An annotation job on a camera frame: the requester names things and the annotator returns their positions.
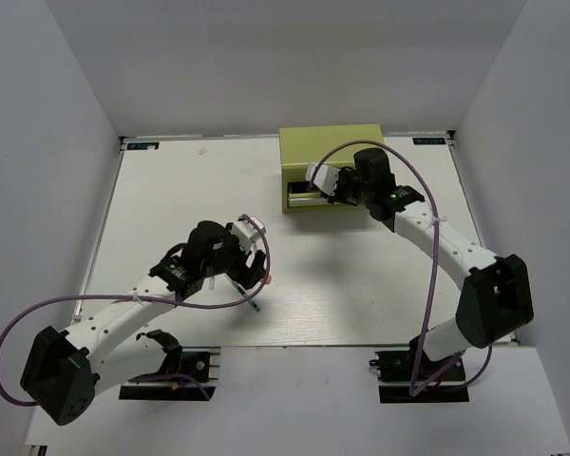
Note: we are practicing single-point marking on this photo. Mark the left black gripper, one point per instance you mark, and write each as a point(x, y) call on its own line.
point(244, 275)

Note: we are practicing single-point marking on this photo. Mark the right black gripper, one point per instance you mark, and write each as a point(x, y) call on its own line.
point(342, 175)

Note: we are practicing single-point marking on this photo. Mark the green metal drawer toolbox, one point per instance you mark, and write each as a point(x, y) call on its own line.
point(299, 146)

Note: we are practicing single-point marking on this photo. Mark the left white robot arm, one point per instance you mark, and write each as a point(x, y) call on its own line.
point(67, 369)

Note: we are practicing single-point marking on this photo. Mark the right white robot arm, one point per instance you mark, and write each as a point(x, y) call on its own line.
point(495, 298)

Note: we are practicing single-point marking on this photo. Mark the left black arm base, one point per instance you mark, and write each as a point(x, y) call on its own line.
point(194, 378)

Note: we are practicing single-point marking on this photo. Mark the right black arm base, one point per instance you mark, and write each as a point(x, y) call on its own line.
point(394, 373)

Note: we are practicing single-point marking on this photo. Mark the green pen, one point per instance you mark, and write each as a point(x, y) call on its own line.
point(244, 294)

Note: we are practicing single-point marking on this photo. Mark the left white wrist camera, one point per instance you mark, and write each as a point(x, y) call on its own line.
point(248, 231)

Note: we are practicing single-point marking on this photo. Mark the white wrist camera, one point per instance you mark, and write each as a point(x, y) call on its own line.
point(323, 177)
point(248, 231)

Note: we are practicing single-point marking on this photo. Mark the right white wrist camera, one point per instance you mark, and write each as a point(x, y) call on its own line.
point(323, 177)

